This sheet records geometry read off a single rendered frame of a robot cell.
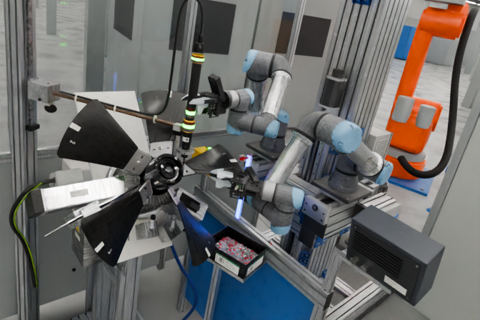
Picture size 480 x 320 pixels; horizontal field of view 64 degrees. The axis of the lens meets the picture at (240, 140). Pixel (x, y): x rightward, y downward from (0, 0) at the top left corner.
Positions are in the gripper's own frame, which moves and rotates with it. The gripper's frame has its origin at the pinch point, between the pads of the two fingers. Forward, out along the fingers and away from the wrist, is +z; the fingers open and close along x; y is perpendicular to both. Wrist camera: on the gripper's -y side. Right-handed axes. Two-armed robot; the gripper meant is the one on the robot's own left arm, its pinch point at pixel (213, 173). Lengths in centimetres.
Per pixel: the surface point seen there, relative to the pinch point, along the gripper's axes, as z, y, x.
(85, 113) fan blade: 41, 21, -24
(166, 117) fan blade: 22.6, -4.5, -16.9
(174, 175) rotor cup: 11.0, 13.8, -4.2
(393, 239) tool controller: -64, 22, -8
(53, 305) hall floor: 85, -7, 119
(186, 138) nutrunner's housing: 11.3, 3.9, -14.6
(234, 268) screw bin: -16.1, 11.7, 32.7
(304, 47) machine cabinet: -6, -437, 37
